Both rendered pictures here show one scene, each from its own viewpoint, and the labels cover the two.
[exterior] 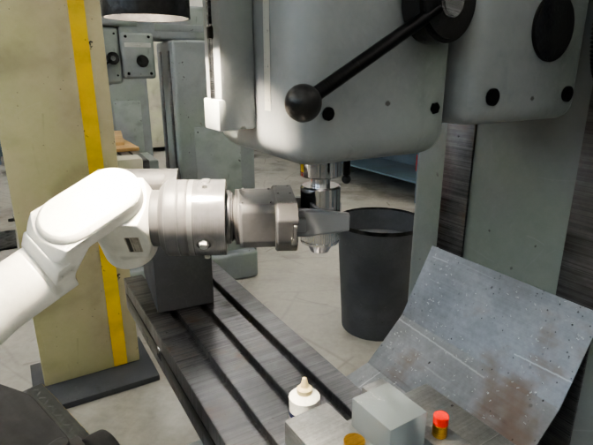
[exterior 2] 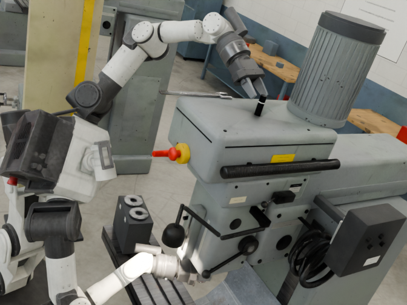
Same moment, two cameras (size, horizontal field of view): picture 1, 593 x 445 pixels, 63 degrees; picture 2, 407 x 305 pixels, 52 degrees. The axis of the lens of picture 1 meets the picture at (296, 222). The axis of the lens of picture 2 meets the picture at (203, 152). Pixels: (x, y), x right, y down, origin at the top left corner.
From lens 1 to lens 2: 1.13 m
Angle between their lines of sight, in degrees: 11
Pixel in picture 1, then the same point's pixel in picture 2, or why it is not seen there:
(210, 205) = (171, 269)
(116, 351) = not seen: hidden behind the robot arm
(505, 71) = (265, 255)
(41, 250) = (123, 278)
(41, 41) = (61, 46)
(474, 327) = (248, 297)
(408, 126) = (233, 267)
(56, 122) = (57, 91)
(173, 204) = (160, 267)
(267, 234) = (186, 279)
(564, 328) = not seen: outside the picture
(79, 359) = not seen: hidden behind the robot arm
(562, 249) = (281, 284)
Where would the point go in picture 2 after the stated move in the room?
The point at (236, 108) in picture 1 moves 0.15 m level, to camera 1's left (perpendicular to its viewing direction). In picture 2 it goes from (188, 255) to (144, 245)
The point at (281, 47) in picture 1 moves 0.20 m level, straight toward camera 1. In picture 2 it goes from (204, 252) to (205, 299)
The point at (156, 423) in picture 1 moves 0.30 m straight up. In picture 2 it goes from (81, 268) to (86, 237)
